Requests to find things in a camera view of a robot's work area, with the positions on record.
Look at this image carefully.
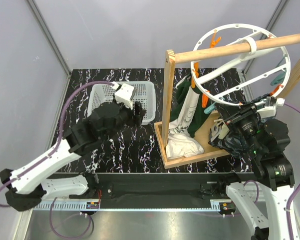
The white perforated plastic basket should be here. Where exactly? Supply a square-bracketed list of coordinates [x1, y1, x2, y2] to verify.
[87, 81, 156, 126]

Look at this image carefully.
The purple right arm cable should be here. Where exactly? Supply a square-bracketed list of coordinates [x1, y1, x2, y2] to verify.
[244, 102, 300, 240]

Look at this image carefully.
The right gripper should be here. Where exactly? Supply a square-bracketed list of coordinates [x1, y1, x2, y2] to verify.
[214, 100, 264, 155]

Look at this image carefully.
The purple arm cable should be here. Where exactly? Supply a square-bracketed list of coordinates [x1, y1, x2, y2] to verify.
[244, 102, 300, 240]
[0, 81, 119, 237]

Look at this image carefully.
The white round clip hanger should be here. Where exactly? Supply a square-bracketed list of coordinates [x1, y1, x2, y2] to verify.
[190, 23, 291, 108]

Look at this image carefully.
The cream sock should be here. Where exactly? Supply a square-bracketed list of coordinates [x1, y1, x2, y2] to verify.
[217, 124, 230, 140]

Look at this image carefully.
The orange clothespin left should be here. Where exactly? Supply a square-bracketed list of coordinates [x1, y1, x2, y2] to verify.
[191, 62, 200, 88]

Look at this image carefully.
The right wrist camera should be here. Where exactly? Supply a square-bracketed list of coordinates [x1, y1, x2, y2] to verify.
[257, 96, 285, 119]

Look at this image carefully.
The wooden hanging rack frame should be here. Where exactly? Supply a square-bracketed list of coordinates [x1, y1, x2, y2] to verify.
[154, 33, 300, 169]

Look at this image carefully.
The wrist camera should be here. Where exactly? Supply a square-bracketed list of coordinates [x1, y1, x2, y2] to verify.
[257, 96, 285, 119]
[112, 83, 136, 110]

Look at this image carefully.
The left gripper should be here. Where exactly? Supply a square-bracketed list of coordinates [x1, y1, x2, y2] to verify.
[103, 93, 146, 142]

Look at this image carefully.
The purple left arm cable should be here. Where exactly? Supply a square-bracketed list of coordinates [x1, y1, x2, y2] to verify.
[0, 81, 119, 237]

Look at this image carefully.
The white printed t-shirt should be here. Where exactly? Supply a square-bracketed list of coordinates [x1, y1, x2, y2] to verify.
[166, 84, 204, 159]

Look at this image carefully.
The teal clothespin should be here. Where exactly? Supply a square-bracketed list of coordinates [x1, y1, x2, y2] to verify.
[204, 103, 215, 115]

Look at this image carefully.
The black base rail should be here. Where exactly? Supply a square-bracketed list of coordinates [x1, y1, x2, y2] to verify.
[69, 172, 240, 210]

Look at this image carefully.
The orange clothespin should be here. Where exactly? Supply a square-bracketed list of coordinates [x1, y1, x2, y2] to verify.
[201, 94, 209, 108]
[210, 29, 222, 48]
[191, 62, 200, 88]

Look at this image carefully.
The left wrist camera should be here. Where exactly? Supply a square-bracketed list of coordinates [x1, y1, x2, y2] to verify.
[112, 83, 136, 110]

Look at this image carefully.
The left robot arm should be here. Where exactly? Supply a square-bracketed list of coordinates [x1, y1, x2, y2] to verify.
[0, 101, 146, 212]

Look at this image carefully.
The orange clothespin top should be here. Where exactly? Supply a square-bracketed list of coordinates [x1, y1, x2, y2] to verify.
[210, 29, 222, 48]

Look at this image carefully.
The orange clothespin middle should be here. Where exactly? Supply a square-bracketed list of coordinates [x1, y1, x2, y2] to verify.
[201, 94, 209, 108]

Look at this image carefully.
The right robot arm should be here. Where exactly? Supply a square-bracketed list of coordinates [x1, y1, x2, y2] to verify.
[216, 103, 300, 240]

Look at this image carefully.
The green garment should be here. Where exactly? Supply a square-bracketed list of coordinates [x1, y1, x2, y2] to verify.
[169, 75, 211, 138]

